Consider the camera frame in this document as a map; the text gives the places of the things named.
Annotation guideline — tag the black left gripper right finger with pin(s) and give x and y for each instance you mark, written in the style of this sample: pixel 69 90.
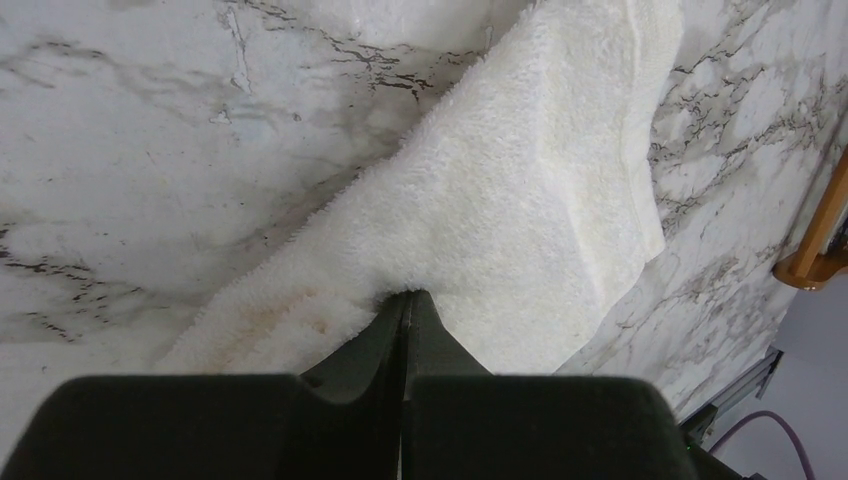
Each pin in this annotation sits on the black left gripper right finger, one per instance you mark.
pixel 461 421

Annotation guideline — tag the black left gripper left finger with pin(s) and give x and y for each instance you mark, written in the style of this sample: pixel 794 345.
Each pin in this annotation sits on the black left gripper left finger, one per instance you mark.
pixel 338 420

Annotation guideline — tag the wooden rack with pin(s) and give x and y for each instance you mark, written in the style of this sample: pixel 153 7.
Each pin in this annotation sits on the wooden rack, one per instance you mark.
pixel 815 262

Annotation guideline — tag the white towel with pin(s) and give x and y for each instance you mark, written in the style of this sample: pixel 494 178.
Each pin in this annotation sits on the white towel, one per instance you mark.
pixel 522 202

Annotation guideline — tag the aluminium frame rail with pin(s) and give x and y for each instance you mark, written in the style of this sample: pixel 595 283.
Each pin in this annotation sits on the aluminium frame rail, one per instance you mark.
pixel 753 382

